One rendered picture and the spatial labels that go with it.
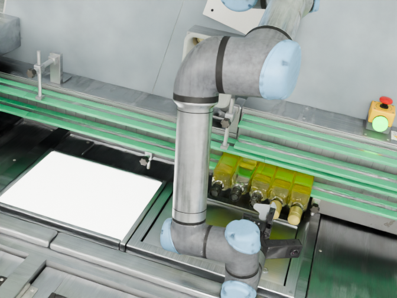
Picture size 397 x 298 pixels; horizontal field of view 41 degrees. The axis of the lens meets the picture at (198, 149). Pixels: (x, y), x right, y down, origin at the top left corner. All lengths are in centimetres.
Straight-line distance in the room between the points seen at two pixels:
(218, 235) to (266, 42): 42
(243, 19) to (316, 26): 22
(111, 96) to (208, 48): 83
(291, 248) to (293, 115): 47
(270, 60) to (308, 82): 71
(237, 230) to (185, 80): 33
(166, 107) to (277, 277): 68
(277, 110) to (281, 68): 66
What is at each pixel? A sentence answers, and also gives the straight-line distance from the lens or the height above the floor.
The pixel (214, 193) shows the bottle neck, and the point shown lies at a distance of 151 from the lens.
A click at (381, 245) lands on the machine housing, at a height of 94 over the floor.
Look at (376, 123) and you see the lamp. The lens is 165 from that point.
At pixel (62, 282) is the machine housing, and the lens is 144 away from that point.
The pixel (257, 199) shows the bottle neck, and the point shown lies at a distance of 148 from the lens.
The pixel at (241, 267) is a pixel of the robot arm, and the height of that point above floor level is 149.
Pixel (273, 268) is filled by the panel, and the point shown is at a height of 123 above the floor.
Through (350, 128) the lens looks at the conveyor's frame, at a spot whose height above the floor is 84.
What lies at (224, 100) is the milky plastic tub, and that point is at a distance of 173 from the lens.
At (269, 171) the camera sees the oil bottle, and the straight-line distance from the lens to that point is 159.
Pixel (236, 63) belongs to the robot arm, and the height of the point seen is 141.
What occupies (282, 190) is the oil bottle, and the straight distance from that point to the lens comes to 152.
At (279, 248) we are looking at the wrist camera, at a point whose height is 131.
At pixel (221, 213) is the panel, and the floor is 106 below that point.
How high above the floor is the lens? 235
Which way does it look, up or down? 57 degrees down
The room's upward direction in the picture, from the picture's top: 147 degrees counter-clockwise
